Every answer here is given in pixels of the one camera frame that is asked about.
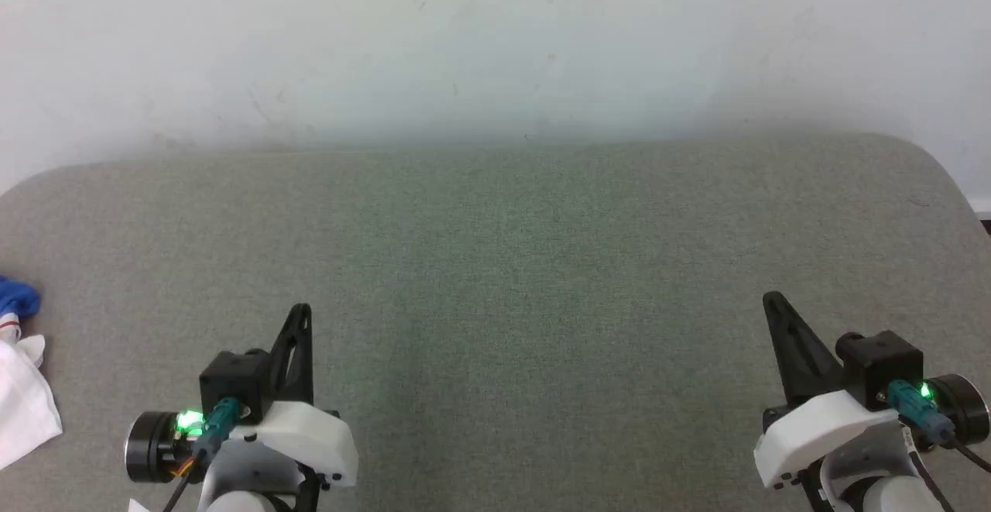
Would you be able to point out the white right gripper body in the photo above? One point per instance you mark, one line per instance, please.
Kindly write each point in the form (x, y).
(821, 427)

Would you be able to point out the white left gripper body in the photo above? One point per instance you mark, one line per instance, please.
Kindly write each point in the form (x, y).
(310, 438)

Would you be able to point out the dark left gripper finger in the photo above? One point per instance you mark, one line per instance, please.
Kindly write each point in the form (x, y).
(298, 341)

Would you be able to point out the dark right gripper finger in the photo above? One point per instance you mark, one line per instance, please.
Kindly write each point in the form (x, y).
(797, 357)

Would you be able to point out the blue and white sports garment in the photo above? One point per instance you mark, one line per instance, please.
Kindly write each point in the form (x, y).
(23, 403)

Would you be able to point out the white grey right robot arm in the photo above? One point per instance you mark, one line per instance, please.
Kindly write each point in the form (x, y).
(867, 481)

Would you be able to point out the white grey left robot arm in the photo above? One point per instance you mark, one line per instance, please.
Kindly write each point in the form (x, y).
(248, 496)

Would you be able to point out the grey-green fabric sofa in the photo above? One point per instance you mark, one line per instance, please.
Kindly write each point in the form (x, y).
(511, 303)

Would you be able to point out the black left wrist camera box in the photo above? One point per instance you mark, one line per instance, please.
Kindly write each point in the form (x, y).
(232, 380)

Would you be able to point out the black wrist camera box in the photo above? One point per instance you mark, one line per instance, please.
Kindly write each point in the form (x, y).
(232, 380)
(882, 365)

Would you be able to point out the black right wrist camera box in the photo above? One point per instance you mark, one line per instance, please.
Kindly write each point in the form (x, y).
(882, 365)

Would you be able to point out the white wall baseboard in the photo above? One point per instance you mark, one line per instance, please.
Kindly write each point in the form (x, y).
(985, 211)

